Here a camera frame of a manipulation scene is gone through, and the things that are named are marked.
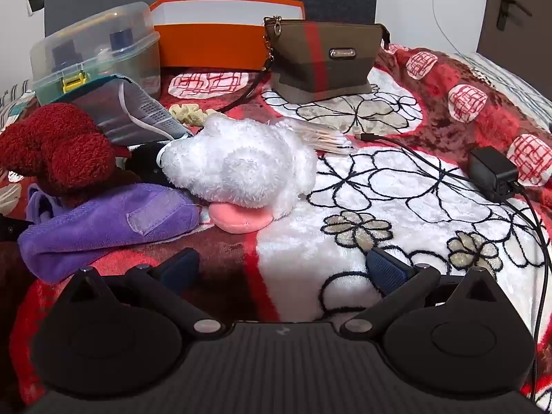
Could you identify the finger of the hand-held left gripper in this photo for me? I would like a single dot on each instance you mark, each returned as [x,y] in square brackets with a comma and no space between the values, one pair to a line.
[11,228]

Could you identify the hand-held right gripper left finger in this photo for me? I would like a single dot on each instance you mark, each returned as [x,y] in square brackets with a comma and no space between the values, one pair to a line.
[181,265]

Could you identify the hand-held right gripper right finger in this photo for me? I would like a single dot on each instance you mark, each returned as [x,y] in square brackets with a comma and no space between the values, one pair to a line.
[386,269]

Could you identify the purple towel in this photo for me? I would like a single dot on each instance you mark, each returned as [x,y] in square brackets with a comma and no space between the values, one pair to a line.
[99,224]

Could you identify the red plush toy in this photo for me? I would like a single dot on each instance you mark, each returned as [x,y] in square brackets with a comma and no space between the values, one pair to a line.
[56,146]

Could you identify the black cloth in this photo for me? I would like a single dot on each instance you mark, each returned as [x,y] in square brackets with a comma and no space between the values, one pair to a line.
[144,159]

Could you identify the white plush toy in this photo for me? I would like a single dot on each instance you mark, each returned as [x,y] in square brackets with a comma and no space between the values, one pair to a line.
[241,168]

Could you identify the teal blue face mask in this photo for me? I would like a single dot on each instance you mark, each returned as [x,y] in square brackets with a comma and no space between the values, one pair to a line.
[108,112]

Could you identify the orange cardboard box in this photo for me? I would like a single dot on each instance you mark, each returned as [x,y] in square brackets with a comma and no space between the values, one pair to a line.
[207,43]

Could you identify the red floral printed blanket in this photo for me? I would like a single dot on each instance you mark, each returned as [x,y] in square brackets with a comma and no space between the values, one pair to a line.
[388,207]

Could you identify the grey striped cloth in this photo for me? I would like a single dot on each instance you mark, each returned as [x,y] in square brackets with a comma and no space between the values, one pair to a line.
[13,103]

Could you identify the cotton swab packet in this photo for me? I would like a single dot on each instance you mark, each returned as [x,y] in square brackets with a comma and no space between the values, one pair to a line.
[327,138]

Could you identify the black charger adapter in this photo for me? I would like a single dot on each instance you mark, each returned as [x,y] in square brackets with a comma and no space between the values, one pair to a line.
[491,170]

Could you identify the cream scrunchie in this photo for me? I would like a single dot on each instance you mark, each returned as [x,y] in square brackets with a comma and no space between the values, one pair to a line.
[189,114]

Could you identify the bottle with dark blue cap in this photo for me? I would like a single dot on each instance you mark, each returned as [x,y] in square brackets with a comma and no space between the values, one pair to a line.
[64,51]
[120,38]

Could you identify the brown pouch with red stripe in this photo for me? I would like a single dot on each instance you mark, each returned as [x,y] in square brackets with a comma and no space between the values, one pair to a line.
[345,77]

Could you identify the clear plastic storage box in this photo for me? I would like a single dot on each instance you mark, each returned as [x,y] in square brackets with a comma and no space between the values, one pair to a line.
[86,30]

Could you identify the striped bed sheet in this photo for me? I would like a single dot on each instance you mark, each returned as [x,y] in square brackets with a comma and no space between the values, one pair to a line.
[509,77]

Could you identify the brown door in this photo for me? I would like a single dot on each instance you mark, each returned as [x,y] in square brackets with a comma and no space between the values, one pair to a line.
[534,17]

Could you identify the small black wall fixture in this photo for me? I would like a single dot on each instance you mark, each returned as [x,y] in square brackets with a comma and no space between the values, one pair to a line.
[36,3]

